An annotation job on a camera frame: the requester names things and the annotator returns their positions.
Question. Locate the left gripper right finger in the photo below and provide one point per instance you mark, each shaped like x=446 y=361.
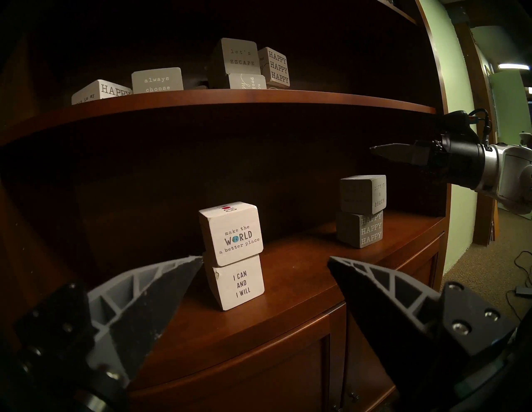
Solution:
x=399 y=320

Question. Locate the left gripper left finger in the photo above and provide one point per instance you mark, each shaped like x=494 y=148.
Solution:
x=133 y=320

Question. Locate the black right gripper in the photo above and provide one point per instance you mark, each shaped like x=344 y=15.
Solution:
x=459 y=160

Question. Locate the grey LIFE'S A BEACH cube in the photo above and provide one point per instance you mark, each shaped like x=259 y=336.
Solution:
x=359 y=193

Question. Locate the white GROW slogan cube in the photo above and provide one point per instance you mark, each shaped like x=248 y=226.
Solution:
x=237 y=286
x=232 y=236

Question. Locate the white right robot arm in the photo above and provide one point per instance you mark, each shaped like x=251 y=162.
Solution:
x=511 y=174

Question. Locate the wooden cabinet door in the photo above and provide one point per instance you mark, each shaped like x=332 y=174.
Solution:
x=249 y=373
x=424 y=266

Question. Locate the grey HAPPY live cube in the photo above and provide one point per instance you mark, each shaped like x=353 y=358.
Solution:
x=359 y=230

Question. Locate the brown wooden bookshelf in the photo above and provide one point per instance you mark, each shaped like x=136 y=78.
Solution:
x=291 y=270

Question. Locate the black power adapter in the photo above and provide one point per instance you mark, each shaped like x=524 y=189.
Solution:
x=523 y=290

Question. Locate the fluorescent ceiling light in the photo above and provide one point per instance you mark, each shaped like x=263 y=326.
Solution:
x=513 y=66

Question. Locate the white HAPPY word cube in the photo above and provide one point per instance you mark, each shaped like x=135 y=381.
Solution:
x=99 y=91
x=276 y=66

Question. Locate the grey happy looks good cube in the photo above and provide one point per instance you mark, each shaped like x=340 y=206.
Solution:
x=249 y=82

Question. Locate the grey let's ESCAPE cube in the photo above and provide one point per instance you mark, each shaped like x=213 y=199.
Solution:
x=232 y=58

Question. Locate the grey always choose happy cube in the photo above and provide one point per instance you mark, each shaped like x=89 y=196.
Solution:
x=158 y=81

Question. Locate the brown wooden door frame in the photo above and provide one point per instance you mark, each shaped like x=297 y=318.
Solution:
x=484 y=220

